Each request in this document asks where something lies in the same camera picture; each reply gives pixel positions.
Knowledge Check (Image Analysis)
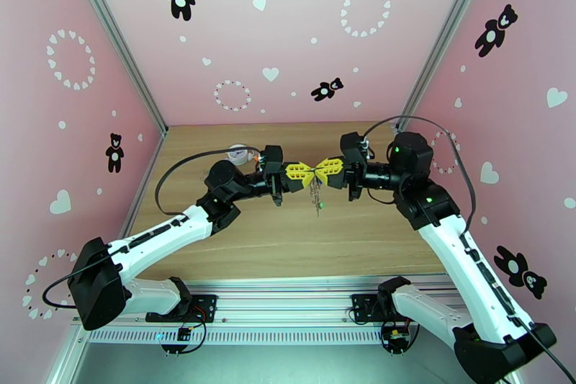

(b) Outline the left power connector with wires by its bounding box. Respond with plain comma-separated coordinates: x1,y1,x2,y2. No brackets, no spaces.
161,305,209,357

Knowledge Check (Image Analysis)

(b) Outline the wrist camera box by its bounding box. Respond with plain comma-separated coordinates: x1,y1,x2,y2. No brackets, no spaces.
260,145,284,174
340,131,369,163

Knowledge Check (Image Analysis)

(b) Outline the aluminium table edge rail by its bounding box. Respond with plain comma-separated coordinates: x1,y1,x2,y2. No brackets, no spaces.
120,128,168,235

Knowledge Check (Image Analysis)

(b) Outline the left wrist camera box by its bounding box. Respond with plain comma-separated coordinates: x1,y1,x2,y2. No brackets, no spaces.
260,145,284,174

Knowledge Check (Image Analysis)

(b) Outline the power connector with wires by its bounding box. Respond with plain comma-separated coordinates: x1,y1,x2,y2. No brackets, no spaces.
161,305,209,357
379,311,422,357

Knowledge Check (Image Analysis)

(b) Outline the white alarm clock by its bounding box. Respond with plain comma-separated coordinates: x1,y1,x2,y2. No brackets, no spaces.
227,143,253,166

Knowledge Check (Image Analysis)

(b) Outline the right power connector with wires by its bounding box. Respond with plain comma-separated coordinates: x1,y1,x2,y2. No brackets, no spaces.
379,311,422,357

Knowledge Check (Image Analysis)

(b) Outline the aluminium corner post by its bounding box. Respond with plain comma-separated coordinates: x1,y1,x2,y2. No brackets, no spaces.
395,0,498,134
60,0,168,136

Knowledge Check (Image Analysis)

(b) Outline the aluminium mounting rail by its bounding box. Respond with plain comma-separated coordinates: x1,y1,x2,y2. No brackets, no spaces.
71,277,498,332

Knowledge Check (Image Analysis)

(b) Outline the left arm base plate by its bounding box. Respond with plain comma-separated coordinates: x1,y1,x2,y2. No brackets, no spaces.
145,293,219,323

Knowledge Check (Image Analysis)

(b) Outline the perforated cable duct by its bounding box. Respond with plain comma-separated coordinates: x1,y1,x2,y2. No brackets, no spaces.
87,329,390,346

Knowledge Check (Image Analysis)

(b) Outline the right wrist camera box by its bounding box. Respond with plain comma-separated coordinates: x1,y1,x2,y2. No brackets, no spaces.
340,131,369,163

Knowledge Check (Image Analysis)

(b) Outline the grey steel platform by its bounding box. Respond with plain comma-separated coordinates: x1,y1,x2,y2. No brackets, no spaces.
58,326,512,384

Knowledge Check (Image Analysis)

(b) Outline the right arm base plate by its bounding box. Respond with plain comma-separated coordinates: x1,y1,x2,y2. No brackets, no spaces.
351,293,426,323

